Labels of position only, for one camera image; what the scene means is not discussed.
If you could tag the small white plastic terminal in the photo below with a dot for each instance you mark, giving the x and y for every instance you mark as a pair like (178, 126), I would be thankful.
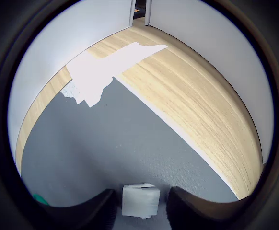
(139, 201)

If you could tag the round green lid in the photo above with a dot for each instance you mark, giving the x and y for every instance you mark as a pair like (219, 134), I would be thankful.
(40, 198)

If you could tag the dark grey mat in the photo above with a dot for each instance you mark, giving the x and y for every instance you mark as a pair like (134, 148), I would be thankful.
(106, 143)

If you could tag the white tape piece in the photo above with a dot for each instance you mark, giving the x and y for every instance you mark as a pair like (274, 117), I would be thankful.
(94, 72)

